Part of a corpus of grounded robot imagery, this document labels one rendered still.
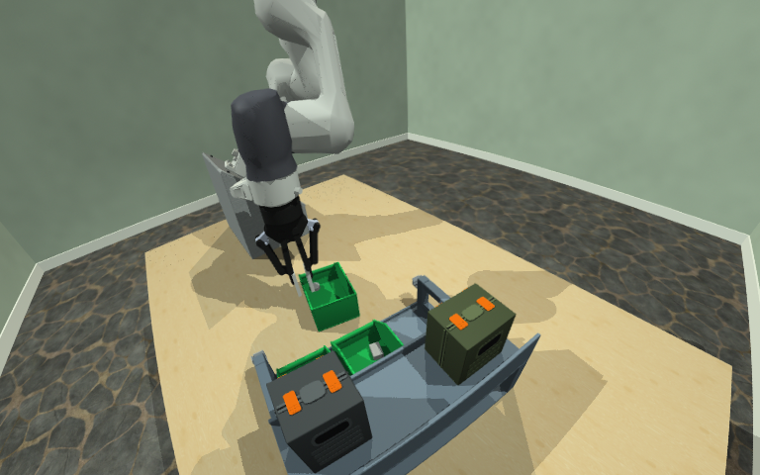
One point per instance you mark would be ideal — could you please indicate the green bin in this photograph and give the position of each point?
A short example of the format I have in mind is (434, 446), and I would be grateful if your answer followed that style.
(302, 361)
(353, 348)
(332, 309)

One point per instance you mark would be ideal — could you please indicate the black tool case with orange latches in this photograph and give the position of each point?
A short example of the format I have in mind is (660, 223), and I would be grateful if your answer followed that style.
(321, 413)

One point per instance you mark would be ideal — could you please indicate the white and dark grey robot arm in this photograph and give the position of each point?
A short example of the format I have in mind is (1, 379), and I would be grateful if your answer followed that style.
(321, 122)

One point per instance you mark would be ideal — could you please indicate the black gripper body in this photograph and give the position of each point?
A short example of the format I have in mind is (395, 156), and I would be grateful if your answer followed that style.
(274, 217)

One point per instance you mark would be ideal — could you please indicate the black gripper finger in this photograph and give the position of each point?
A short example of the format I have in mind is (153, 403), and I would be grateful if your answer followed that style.
(263, 242)
(314, 227)

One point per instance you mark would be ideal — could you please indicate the olive green case with orange latches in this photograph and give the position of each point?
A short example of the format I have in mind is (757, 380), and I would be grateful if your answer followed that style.
(467, 331)

